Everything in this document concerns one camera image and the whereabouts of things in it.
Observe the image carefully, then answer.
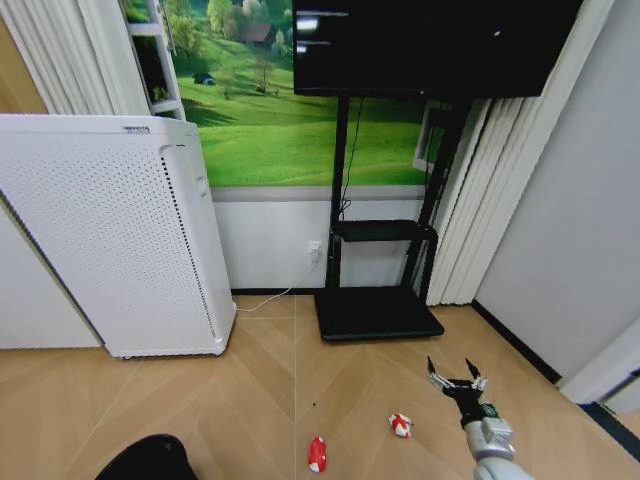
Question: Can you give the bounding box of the black stand base plate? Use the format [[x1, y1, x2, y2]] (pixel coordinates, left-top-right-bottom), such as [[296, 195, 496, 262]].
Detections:
[[313, 288, 446, 344]]

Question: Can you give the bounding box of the thin black television cable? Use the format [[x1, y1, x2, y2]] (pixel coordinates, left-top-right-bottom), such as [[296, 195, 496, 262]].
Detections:
[[340, 96, 367, 224]]

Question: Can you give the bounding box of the black television stand frame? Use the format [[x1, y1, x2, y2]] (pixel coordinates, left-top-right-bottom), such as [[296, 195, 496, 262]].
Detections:
[[324, 93, 476, 307]]

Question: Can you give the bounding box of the black television screen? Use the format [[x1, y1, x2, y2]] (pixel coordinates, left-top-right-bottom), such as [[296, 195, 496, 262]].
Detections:
[[291, 0, 586, 99]]

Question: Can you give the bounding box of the green landscape wall poster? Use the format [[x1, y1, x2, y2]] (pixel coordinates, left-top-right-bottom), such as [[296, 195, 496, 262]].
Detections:
[[121, 0, 452, 189]]

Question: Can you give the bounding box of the white door frame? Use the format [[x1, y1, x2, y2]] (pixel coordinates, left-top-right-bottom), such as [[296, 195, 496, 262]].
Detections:
[[558, 324, 640, 416]]

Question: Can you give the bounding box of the white perforated air purifier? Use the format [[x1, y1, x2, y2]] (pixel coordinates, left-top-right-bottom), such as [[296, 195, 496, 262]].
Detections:
[[0, 113, 238, 360]]

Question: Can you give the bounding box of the black stand shelf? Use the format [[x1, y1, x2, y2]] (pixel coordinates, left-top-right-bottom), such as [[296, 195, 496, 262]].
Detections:
[[331, 218, 439, 247]]

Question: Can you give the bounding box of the red white crumpled wrapper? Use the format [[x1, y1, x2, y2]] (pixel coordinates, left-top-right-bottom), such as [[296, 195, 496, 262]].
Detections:
[[307, 435, 330, 474], [387, 412, 415, 440]]

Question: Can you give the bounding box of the black trash bin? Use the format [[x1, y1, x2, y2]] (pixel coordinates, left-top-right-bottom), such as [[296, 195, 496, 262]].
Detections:
[[94, 433, 199, 480]]

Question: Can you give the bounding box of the white power cord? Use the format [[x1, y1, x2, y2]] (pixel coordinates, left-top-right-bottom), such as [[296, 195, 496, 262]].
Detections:
[[233, 259, 322, 315]]

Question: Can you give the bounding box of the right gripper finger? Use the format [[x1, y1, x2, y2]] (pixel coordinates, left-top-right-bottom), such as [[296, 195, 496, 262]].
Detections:
[[464, 357, 490, 393], [425, 355, 456, 396]]

